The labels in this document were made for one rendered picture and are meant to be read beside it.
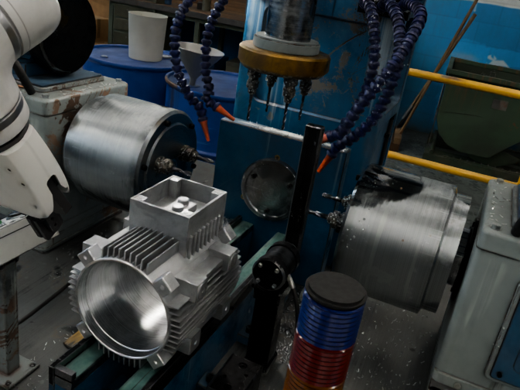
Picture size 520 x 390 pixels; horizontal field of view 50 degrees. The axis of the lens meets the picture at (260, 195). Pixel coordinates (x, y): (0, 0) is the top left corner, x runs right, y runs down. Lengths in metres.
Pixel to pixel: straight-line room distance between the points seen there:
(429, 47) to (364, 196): 5.21
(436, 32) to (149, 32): 3.65
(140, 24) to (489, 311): 2.55
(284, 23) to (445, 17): 5.11
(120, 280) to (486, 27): 5.48
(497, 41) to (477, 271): 5.25
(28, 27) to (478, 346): 0.82
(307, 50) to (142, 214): 0.45
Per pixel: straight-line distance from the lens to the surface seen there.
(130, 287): 0.94
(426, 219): 0.98
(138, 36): 3.18
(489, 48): 6.13
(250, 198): 1.28
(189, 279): 0.78
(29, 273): 1.30
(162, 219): 0.81
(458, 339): 1.02
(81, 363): 0.88
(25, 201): 0.63
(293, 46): 1.05
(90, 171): 1.21
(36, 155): 0.60
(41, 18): 0.57
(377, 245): 0.98
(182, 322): 0.78
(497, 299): 0.98
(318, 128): 0.93
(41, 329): 1.14
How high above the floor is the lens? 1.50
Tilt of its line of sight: 23 degrees down
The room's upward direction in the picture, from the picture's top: 9 degrees clockwise
